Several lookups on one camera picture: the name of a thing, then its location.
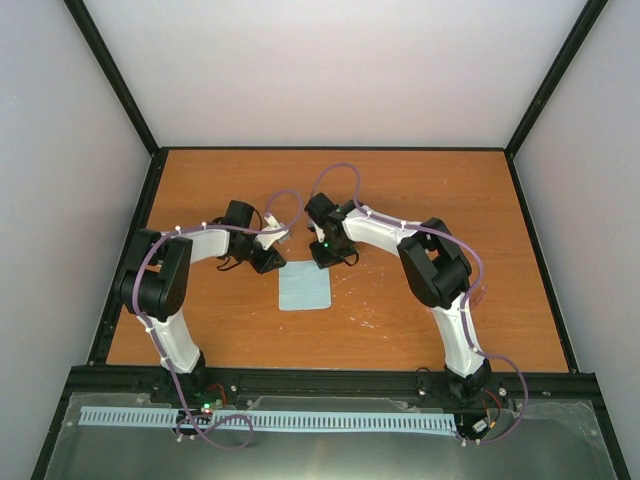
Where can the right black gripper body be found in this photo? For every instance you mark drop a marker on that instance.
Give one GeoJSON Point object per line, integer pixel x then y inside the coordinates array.
{"type": "Point", "coordinates": [332, 252]}

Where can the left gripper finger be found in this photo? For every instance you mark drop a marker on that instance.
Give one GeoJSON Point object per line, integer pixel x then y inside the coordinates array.
{"type": "Point", "coordinates": [275, 255]}
{"type": "Point", "coordinates": [268, 266]}

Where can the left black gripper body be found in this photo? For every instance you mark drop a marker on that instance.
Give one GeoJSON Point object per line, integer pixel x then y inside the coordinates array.
{"type": "Point", "coordinates": [256, 262]}

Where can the light blue cleaning cloth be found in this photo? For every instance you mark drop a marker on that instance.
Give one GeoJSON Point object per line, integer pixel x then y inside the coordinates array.
{"type": "Point", "coordinates": [303, 286]}

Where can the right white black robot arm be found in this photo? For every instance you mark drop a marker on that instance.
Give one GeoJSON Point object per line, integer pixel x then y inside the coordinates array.
{"type": "Point", "coordinates": [436, 269]}

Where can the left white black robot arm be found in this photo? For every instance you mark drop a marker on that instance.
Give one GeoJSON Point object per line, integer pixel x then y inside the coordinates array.
{"type": "Point", "coordinates": [153, 278]}

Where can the pink transparent sunglasses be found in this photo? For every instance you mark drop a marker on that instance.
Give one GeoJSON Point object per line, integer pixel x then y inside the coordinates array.
{"type": "Point", "coordinates": [478, 295]}

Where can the metal front plate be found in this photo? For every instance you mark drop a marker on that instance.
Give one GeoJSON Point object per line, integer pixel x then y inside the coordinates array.
{"type": "Point", "coordinates": [541, 440]}

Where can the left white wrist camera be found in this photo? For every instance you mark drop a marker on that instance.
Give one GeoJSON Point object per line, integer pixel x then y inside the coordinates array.
{"type": "Point", "coordinates": [272, 233]}

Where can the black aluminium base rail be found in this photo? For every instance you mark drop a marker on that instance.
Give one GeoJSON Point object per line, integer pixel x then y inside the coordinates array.
{"type": "Point", "coordinates": [418, 388]}

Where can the light blue slotted cable duct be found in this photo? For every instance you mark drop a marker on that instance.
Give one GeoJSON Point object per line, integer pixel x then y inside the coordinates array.
{"type": "Point", "coordinates": [280, 421]}

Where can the left black frame post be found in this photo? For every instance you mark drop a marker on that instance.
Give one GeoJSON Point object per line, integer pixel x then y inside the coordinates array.
{"type": "Point", "coordinates": [100, 51]}

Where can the black frame post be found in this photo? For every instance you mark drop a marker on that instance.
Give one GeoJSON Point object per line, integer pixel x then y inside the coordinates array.
{"type": "Point", "coordinates": [573, 42]}
{"type": "Point", "coordinates": [100, 51]}

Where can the right black frame post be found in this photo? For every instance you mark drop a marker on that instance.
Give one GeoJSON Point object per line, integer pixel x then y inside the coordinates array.
{"type": "Point", "coordinates": [573, 42]}

